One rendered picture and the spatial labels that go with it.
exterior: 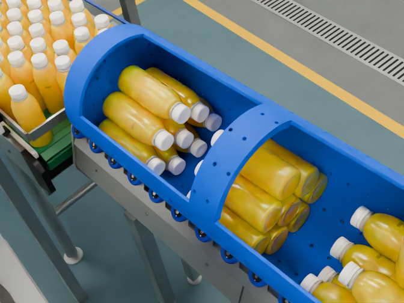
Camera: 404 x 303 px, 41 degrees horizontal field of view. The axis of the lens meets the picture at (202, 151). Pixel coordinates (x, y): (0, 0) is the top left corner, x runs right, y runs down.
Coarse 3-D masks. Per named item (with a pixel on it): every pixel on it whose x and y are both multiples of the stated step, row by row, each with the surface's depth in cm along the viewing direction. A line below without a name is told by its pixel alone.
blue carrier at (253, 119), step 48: (96, 48) 112; (144, 48) 126; (96, 96) 123; (240, 96) 115; (96, 144) 118; (240, 144) 91; (288, 144) 112; (336, 144) 90; (192, 192) 95; (336, 192) 107; (384, 192) 99; (240, 240) 91; (288, 240) 109; (288, 288) 86
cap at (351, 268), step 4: (348, 264) 86; (352, 264) 86; (344, 268) 86; (348, 268) 86; (352, 268) 86; (356, 268) 86; (360, 268) 87; (344, 272) 86; (348, 272) 86; (352, 272) 85; (340, 276) 86; (344, 276) 86; (348, 276) 86; (340, 280) 87; (344, 280) 86; (348, 280) 85; (344, 284) 87
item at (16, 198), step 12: (0, 168) 147; (0, 180) 149; (12, 180) 152; (12, 192) 155; (12, 204) 160; (24, 204) 160; (24, 216) 163; (36, 216) 167; (36, 228) 169; (36, 240) 176; (48, 240) 176; (48, 252) 180; (60, 264) 187; (60, 276) 194; (72, 276) 196; (72, 288) 200; (84, 300) 210
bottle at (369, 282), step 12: (360, 276) 84; (372, 276) 84; (384, 276) 84; (348, 288) 86; (360, 288) 83; (372, 288) 82; (384, 288) 82; (396, 288) 82; (360, 300) 83; (372, 300) 82; (384, 300) 81; (396, 300) 80
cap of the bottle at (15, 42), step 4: (16, 36) 144; (8, 40) 143; (12, 40) 143; (16, 40) 143; (20, 40) 143; (8, 44) 142; (12, 44) 142; (16, 44) 142; (20, 44) 143; (12, 48) 143; (16, 48) 143
